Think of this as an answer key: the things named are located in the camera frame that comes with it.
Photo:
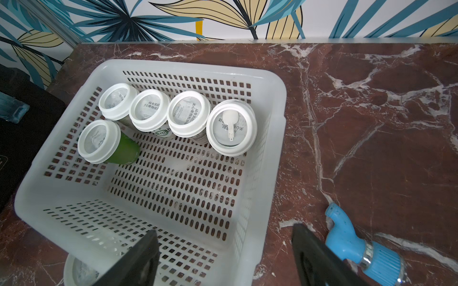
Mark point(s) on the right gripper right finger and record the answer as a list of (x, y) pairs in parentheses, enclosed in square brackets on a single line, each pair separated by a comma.
[(316, 264)]

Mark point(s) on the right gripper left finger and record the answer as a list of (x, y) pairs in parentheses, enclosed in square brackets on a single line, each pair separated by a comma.
[(138, 267)]

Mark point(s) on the white yogurt cup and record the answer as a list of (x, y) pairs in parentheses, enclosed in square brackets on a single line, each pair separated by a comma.
[(231, 128), (187, 116), (102, 141), (116, 101), (77, 273), (148, 112)]

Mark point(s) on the white plastic basket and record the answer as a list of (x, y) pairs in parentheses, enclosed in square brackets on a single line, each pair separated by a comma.
[(210, 211)]

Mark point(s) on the black toolbox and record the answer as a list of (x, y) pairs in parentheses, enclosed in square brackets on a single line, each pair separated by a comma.
[(28, 115)]

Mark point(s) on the left aluminium corner post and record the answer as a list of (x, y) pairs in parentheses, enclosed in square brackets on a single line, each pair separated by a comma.
[(44, 14)]

